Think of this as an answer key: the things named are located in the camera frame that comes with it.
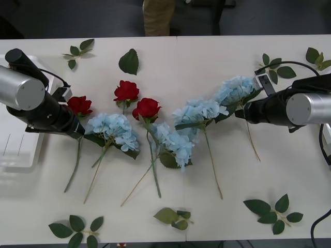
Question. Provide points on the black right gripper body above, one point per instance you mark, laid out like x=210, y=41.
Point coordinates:
x=258, y=111

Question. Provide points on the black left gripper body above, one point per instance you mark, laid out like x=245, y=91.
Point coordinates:
x=72, y=124

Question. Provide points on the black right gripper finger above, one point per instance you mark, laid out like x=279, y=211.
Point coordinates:
x=241, y=113

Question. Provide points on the red rose with long stem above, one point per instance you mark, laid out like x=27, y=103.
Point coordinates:
x=78, y=104
x=146, y=108

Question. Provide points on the pale blue flower with stem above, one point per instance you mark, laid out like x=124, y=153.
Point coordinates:
x=235, y=89
x=194, y=111
x=175, y=147
x=113, y=129

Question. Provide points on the silver and black right arm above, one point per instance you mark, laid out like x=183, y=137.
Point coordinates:
x=307, y=108

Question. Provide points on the silver and black left arm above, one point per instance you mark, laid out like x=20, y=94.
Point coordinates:
x=23, y=87

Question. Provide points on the green leaf twig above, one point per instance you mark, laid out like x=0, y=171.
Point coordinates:
x=257, y=206
x=285, y=72
x=86, y=44
x=60, y=230
x=165, y=215
x=312, y=54

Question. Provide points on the red rose with short stem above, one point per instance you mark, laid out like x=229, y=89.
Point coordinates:
x=126, y=90

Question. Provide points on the single large green leaf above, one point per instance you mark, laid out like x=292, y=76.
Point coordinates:
x=128, y=62

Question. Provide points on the person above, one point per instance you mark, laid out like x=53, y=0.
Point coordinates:
x=157, y=18

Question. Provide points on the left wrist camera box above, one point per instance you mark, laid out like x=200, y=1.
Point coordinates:
x=64, y=92

